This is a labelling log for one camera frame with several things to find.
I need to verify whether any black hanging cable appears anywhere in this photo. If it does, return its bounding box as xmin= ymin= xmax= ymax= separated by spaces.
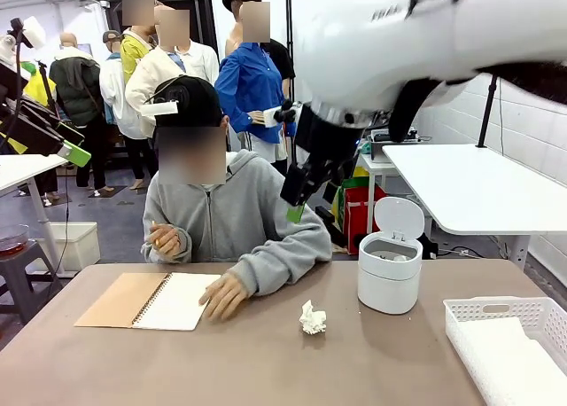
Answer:
xmin=57 ymin=157 xmax=72 ymax=274

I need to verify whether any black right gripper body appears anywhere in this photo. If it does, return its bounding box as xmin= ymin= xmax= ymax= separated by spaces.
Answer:
xmin=294 ymin=108 xmax=367 ymax=170

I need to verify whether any black floor object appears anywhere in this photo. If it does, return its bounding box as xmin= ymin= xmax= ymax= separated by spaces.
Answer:
xmin=315 ymin=205 xmax=349 ymax=247

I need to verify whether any person's left forearm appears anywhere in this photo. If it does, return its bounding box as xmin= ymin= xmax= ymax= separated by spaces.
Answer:
xmin=228 ymin=232 xmax=333 ymax=299

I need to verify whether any small white side table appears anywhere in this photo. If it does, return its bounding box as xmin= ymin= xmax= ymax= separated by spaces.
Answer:
xmin=356 ymin=152 xmax=386 ymax=206

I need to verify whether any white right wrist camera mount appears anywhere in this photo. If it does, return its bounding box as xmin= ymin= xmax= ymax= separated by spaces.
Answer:
xmin=263 ymin=98 xmax=303 ymax=130

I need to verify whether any black slanted pole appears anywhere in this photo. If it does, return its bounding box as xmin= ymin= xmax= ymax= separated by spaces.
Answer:
xmin=201 ymin=0 xmax=221 ymax=66

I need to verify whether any yellow green bag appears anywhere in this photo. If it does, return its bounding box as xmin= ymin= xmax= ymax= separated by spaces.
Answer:
xmin=332 ymin=168 xmax=371 ymax=230

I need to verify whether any black upright pole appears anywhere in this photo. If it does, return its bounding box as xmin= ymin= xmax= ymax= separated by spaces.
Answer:
xmin=285 ymin=0 xmax=296 ymax=102

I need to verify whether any white head camera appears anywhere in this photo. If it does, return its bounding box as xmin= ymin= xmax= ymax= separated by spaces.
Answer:
xmin=140 ymin=86 xmax=179 ymax=114

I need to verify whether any white storage box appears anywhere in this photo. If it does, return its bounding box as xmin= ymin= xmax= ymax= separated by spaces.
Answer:
xmin=37 ymin=222 xmax=101 ymax=273

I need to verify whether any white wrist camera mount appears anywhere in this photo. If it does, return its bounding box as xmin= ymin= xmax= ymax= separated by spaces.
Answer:
xmin=8 ymin=15 xmax=48 ymax=51
xmin=263 ymin=98 xmax=303 ymax=130

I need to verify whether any mannequin in cream jacket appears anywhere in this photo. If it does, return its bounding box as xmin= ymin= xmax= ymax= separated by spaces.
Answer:
xmin=125 ymin=7 xmax=221 ymax=140

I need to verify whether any mannequin in blue shirt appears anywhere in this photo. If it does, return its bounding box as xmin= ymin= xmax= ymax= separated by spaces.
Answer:
xmin=214 ymin=2 xmax=298 ymax=168

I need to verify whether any black cable hose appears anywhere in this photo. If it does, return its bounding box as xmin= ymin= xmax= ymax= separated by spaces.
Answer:
xmin=389 ymin=59 xmax=567 ymax=142

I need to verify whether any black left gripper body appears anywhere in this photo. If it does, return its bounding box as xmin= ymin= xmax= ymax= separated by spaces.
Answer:
xmin=0 ymin=64 xmax=66 ymax=157

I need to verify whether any dark stool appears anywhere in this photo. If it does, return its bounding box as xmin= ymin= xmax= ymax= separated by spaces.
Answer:
xmin=0 ymin=241 xmax=66 ymax=325

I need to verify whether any grey tray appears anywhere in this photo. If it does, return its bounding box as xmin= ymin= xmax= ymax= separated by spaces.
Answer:
xmin=369 ymin=129 xmax=421 ymax=161

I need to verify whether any person in grey hoodie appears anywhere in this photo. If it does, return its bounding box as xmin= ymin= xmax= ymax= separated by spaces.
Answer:
xmin=141 ymin=113 xmax=333 ymax=265

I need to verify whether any white paper stack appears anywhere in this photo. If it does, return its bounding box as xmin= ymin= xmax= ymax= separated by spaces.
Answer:
xmin=454 ymin=316 xmax=567 ymax=406

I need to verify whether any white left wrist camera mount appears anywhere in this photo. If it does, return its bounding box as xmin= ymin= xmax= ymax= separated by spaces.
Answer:
xmin=8 ymin=15 xmax=48 ymax=51

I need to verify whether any white table slanted leg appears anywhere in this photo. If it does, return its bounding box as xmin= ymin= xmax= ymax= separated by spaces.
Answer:
xmin=0 ymin=153 xmax=67 ymax=274

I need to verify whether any black tripod stand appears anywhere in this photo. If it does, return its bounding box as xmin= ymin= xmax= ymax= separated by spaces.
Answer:
xmin=476 ymin=74 xmax=500 ymax=149

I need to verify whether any large white table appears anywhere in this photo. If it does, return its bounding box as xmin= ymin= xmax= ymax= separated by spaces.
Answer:
xmin=381 ymin=143 xmax=567 ymax=272

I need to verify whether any white perforated plastic basket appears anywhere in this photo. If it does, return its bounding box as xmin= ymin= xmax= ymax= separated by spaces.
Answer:
xmin=442 ymin=295 xmax=567 ymax=406

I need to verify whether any mannequin in black shirt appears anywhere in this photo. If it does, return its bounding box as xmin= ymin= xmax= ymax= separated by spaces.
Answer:
xmin=264 ymin=37 xmax=297 ymax=82

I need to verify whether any person's right hand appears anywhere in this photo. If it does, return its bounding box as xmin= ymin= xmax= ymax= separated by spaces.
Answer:
xmin=148 ymin=223 xmax=190 ymax=262

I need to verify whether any brown spiral notebook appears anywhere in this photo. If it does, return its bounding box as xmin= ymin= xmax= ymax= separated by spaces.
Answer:
xmin=74 ymin=271 xmax=222 ymax=332

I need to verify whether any glass bowl red liquid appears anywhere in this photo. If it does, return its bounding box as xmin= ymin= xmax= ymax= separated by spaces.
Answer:
xmin=0 ymin=223 xmax=31 ymax=256

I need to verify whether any thin black stand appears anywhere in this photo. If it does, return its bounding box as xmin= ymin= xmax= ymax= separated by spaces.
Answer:
xmin=35 ymin=59 xmax=58 ymax=114

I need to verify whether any red bag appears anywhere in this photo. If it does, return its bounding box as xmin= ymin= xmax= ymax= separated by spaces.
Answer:
xmin=343 ymin=186 xmax=387 ymax=255

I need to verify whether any person's left hand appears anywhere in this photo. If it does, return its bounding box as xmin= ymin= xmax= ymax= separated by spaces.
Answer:
xmin=198 ymin=272 xmax=252 ymax=322

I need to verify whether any white lidded trash bin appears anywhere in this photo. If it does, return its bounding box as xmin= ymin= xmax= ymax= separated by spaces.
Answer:
xmin=357 ymin=196 xmax=425 ymax=316

